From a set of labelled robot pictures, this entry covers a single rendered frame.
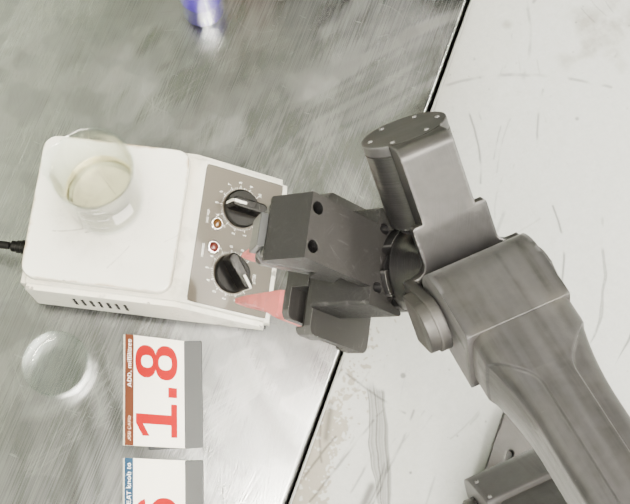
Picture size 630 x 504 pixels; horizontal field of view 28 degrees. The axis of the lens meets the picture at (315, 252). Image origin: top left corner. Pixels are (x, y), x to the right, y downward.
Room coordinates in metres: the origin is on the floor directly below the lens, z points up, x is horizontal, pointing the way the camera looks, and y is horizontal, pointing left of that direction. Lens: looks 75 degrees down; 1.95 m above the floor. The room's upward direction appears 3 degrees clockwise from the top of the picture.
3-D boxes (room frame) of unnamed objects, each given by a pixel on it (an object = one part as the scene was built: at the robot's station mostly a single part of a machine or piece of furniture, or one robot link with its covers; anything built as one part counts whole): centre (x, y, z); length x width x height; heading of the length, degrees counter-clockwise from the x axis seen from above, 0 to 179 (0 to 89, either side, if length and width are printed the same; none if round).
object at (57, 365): (0.17, 0.21, 0.91); 0.06 x 0.06 x 0.02
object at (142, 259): (0.28, 0.17, 0.98); 0.12 x 0.12 x 0.01; 86
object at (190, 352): (0.15, 0.12, 0.92); 0.09 x 0.06 x 0.04; 5
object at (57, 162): (0.29, 0.17, 1.03); 0.07 x 0.06 x 0.08; 85
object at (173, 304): (0.28, 0.14, 0.94); 0.22 x 0.13 x 0.08; 86
